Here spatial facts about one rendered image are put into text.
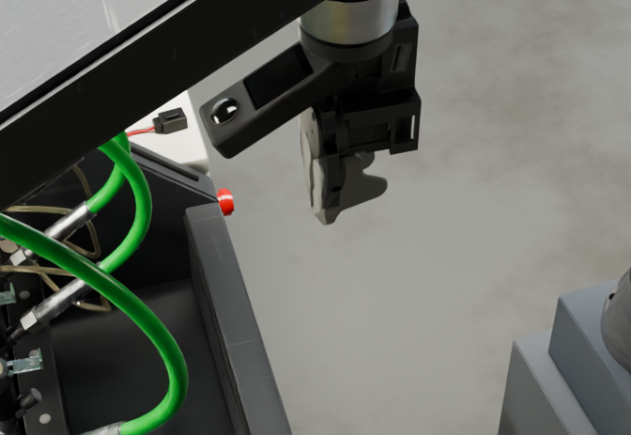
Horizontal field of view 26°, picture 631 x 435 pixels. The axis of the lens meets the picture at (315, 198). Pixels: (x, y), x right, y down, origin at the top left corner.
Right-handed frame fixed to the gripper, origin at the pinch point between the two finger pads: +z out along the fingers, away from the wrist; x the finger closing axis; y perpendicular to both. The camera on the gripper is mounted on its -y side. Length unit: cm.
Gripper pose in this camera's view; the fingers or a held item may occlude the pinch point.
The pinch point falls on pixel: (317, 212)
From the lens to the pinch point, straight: 114.2
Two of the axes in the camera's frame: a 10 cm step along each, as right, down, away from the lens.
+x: -2.6, -6.9, 6.8
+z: 0.0, 7.0, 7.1
